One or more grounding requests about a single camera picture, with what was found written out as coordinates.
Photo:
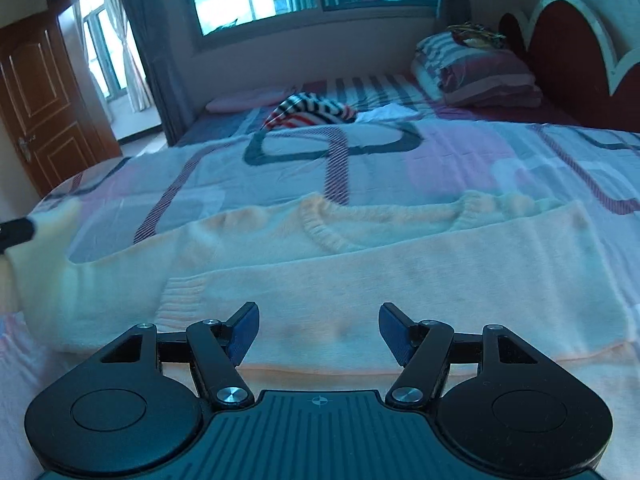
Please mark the grey curtain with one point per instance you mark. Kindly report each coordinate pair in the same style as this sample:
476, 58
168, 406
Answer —
155, 60

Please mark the red heart-shaped headboard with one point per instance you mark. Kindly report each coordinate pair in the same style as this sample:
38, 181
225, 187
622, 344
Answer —
565, 60

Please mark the white cloth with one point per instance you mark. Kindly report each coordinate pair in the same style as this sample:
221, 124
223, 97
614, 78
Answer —
395, 112

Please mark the pale sheer curtain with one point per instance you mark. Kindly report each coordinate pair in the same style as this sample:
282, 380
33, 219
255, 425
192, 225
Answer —
130, 70

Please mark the balcony window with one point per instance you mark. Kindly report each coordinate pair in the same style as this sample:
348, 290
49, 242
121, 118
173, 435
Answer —
97, 45

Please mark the striped cloth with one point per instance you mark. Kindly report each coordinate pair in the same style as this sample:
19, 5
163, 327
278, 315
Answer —
310, 107

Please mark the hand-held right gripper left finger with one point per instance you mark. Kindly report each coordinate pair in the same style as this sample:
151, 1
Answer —
245, 331

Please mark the striped pillow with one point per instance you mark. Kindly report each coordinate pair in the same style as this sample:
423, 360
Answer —
480, 75

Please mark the dark patterned cloth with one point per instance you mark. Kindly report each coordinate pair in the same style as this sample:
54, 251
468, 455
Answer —
475, 37

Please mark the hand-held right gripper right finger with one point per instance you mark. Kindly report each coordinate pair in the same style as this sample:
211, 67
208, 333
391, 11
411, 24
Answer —
392, 332

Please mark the brown wooden door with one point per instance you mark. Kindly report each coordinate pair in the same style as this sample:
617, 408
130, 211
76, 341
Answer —
45, 110

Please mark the cream fleece towel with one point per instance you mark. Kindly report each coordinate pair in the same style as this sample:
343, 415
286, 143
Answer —
400, 270

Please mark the striped bed sheet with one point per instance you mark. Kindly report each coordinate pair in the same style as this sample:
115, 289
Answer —
370, 87

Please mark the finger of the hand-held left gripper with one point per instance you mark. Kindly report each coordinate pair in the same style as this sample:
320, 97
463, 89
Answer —
17, 232

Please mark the pink pillow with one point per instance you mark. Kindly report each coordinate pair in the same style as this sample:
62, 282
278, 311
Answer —
235, 102

